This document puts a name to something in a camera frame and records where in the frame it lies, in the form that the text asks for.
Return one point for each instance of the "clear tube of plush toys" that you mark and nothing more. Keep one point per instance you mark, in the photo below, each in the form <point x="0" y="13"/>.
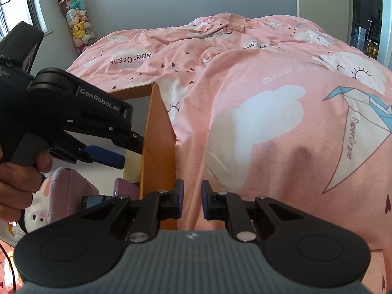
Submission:
<point x="78" y="24"/>

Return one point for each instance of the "pink printed blanket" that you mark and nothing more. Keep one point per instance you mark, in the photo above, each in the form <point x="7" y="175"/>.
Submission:
<point x="275" y="128"/>

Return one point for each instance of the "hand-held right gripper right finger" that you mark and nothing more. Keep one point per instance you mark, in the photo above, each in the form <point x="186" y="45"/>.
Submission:
<point x="206" y="199"/>

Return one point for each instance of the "person's left hand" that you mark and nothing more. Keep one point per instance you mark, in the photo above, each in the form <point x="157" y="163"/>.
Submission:
<point x="15" y="186"/>

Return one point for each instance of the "beige door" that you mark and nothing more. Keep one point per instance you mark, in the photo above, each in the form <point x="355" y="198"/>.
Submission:
<point x="324" y="3"/>

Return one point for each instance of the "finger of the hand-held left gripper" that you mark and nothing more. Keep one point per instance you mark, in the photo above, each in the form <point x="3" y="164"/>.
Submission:
<point x="133" y="142"/>
<point x="105" y="156"/>

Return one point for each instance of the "white pink-striped plush toy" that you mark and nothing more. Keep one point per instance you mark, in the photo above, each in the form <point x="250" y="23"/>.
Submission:
<point x="39" y="214"/>

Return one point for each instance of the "pink fabric pouch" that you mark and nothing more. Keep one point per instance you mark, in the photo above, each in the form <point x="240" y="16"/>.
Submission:
<point x="72" y="190"/>

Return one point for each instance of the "window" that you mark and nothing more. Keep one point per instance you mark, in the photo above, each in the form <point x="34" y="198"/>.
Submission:
<point x="15" y="12"/>

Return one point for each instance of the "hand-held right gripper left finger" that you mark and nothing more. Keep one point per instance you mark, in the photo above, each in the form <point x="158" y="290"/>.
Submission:
<point x="180" y="197"/>

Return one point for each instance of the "orange cardboard box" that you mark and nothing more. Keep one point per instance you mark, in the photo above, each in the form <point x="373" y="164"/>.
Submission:
<point x="159" y="147"/>

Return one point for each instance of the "hallway shelf with bottles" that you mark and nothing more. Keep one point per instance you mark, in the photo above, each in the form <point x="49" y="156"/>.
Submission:
<point x="367" y="36"/>

